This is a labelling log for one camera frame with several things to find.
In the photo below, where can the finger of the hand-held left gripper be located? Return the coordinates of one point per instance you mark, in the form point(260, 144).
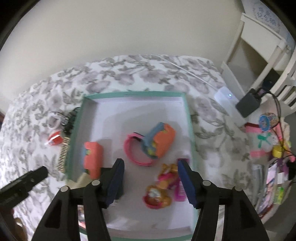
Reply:
point(23, 183)

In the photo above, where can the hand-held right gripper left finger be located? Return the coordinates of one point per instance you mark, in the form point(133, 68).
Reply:
point(114, 185)

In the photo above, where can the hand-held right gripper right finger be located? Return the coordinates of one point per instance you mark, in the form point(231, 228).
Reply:
point(186, 183)

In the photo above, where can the purple lip balm tube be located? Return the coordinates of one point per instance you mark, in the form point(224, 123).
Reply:
point(180, 191)

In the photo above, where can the orange pink toy figure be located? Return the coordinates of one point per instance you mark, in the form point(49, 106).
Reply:
point(161, 187)

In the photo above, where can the small coral orange toy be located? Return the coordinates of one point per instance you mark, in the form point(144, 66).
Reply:
point(93, 160)

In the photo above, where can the pink smart watch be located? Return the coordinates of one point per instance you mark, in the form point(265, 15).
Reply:
point(133, 150)

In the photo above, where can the orange blue toy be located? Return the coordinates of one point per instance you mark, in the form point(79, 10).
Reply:
point(160, 139)

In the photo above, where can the teal cardboard box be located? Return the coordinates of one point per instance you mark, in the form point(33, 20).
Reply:
point(129, 115)

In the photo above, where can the cream Greek-key pattern comb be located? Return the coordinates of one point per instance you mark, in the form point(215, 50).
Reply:
point(63, 155)

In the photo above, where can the red and white tube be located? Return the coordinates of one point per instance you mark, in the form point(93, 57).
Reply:
point(55, 138)

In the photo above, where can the white plastic toy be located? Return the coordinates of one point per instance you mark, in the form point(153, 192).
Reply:
point(55, 120)

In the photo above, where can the black toy car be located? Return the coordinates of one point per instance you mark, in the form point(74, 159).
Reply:
point(70, 119)

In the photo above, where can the pile of colourful packets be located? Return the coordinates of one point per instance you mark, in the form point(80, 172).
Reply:
point(270, 185)

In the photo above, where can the pink white gift bag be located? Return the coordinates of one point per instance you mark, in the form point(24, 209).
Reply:
point(261, 141)

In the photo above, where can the white electronic device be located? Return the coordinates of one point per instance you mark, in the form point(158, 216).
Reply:
point(225, 100)

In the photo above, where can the yellow round object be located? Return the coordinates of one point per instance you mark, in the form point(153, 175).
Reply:
point(277, 151)

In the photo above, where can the black power adapter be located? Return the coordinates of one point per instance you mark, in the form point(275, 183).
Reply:
point(248, 103)

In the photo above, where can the round colourful tin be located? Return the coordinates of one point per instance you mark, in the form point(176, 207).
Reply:
point(267, 121)

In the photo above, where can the white wooden furniture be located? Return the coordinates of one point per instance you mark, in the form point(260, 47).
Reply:
point(259, 46)

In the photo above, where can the blue floral fabric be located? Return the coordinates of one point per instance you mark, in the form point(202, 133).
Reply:
point(266, 14)

